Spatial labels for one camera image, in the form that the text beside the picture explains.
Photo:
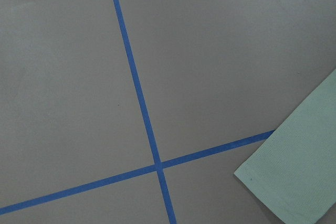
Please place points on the olive green long-sleeve shirt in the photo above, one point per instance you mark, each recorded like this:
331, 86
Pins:
293, 171

